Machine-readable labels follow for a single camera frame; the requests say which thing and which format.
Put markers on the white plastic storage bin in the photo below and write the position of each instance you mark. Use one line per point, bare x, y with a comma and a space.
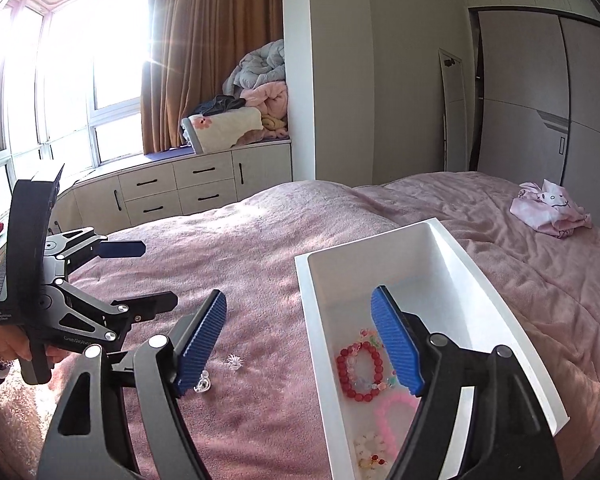
366, 412

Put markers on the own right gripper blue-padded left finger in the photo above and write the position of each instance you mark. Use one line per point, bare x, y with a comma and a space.
89, 437

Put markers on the pile of folded blankets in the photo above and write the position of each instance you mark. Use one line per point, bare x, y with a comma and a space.
252, 107

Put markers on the grey wardrobe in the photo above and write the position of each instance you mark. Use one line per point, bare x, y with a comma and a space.
541, 94

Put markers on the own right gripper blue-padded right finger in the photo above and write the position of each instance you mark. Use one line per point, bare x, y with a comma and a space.
508, 434

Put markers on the person's left hand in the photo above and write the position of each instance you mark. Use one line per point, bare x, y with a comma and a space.
14, 345

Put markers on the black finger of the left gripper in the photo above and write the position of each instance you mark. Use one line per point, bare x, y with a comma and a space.
146, 307

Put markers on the silver swan charm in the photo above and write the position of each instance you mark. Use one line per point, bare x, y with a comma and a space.
204, 383

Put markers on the window with white frame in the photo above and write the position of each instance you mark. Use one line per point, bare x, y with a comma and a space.
70, 74

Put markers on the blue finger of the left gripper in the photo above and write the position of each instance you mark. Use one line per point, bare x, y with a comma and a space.
126, 249

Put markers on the brown window curtain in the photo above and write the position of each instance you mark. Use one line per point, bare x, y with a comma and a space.
194, 45

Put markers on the pink fleece bed blanket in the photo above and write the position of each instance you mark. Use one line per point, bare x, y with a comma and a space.
263, 421

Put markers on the leaning narrow mirror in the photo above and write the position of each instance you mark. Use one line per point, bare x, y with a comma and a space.
455, 133

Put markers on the white window seat drawer cabinet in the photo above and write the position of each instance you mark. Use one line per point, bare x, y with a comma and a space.
142, 189

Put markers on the pink cartoon cloth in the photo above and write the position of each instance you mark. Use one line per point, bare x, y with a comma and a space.
548, 209

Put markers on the clear crystal spiky brooch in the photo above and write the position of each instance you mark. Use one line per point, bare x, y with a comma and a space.
234, 362

